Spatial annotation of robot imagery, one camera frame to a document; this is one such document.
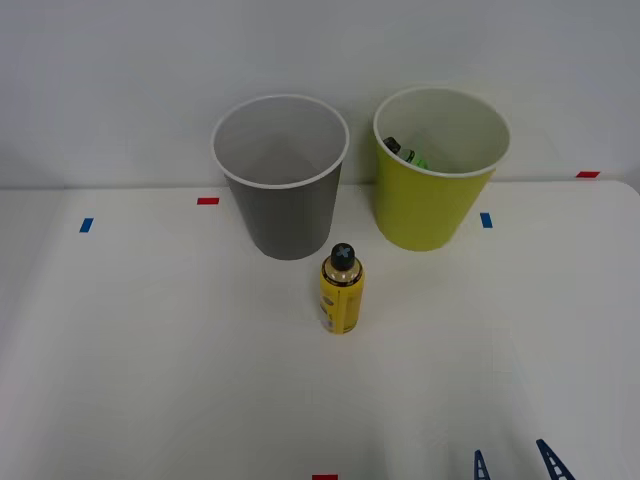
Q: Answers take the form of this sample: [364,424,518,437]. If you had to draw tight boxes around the yellow bottle with black cap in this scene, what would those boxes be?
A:
[318,242,366,336]

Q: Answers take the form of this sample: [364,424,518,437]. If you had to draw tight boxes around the yellow-green plastic waste bin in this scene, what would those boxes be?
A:
[372,86,512,253]

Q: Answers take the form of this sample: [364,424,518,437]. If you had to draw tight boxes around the grey plastic waste bin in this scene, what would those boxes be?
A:
[210,93,350,261]

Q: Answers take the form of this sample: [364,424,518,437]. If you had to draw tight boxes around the green bottle with black cap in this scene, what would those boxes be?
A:
[382,136,429,169]

